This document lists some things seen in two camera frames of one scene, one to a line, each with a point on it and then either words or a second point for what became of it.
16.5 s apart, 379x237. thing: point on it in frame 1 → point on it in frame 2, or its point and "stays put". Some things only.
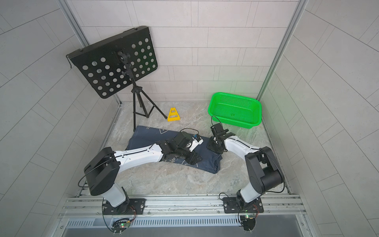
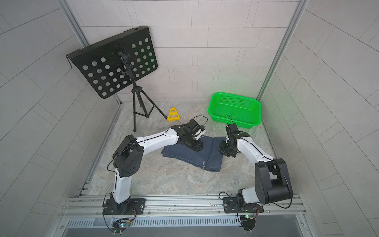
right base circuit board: (248, 221) stays put
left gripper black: (193, 158) → (198, 146)
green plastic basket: (235, 110) stays put
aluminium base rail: (284, 216) stays put
